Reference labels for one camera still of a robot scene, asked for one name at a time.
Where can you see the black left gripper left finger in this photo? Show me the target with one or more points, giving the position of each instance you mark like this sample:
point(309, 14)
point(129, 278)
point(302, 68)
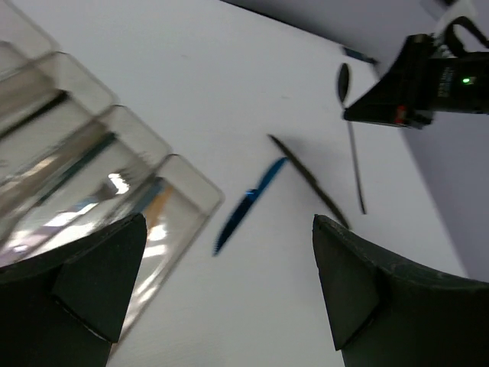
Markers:
point(67, 306)

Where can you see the green handled silver fork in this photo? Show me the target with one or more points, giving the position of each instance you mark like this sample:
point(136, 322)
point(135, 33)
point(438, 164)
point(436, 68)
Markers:
point(109, 161)

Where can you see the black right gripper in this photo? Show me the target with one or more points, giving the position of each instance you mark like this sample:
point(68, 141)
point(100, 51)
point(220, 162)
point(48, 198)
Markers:
point(425, 84)

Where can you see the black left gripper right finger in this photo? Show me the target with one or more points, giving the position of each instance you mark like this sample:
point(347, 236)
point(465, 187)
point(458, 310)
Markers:
point(386, 310)

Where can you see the right blue corner label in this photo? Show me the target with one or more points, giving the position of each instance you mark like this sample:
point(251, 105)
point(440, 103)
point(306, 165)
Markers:
point(354, 54)

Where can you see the clear plastic compartment organizer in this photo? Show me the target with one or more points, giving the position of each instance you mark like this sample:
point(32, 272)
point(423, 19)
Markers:
point(74, 160)

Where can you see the black knife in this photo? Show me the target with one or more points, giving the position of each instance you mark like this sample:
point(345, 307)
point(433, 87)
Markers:
point(312, 181)

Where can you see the blue metallic knife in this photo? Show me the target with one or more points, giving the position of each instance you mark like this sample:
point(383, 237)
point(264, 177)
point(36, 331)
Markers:
point(250, 197)

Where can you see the yellow chopstick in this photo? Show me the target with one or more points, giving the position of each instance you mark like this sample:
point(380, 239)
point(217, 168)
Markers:
point(156, 207)

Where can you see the black long spoon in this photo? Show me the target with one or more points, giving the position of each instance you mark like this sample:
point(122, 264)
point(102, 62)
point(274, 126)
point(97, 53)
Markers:
point(342, 88)

